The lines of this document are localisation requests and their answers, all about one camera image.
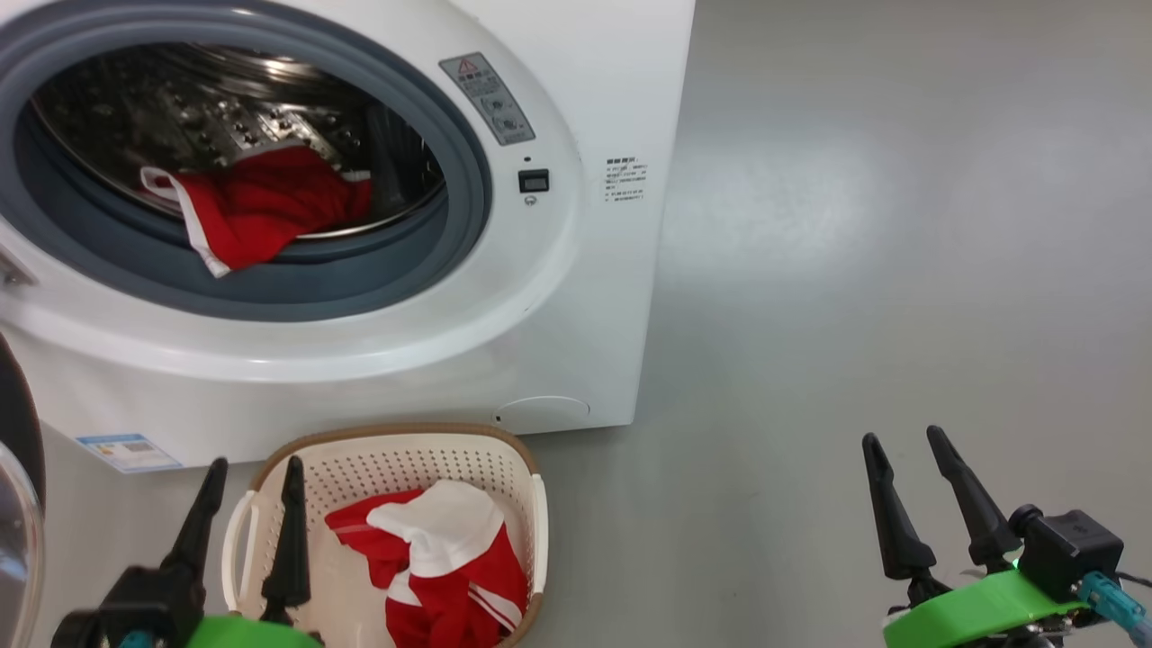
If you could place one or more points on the dark grey glass washer door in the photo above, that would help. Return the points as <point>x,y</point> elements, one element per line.
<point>18,405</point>

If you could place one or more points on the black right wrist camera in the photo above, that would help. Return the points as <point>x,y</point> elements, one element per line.
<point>1075,549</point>

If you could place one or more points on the cream laundry basket brown rim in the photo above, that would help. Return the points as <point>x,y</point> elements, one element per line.
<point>396,459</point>

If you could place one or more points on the red white striped garment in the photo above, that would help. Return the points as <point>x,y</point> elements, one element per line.
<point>432,531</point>

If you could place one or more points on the grey rubber door gasket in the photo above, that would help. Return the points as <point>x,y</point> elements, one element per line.
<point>360,288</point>

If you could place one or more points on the grey warning sticker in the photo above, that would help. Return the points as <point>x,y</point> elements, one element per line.
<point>486,99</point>

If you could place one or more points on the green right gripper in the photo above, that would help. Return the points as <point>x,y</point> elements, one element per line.
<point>981,607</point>

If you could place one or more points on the red garment white trim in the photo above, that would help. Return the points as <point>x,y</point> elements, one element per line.
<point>261,207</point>

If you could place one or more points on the white front-load washing machine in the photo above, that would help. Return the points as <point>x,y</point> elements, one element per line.
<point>594,297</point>

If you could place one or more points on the black door latch socket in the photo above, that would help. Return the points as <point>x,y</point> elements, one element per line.
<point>534,181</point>

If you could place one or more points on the round white filter cover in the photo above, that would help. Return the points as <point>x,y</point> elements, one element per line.
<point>540,414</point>

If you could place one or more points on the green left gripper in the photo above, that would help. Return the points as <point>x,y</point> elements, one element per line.
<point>234,634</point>

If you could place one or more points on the blue energy label sticker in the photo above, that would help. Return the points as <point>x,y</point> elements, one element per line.
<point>130,453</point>

